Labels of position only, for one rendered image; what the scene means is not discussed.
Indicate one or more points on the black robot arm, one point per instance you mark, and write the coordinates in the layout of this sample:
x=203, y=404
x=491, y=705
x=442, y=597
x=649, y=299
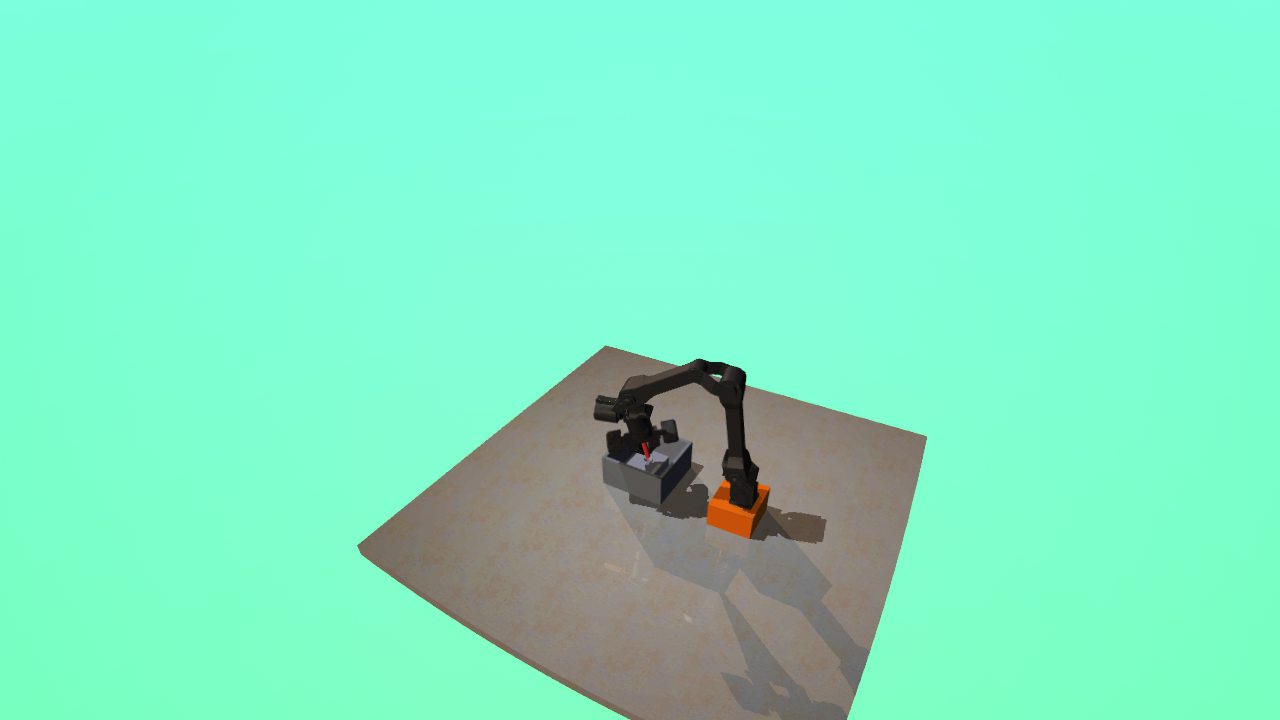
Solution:
x=738, y=468

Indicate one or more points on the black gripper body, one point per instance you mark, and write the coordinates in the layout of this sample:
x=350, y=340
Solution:
x=614, y=439

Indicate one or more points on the white square plate with hole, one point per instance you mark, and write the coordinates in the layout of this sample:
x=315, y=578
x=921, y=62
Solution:
x=656, y=464

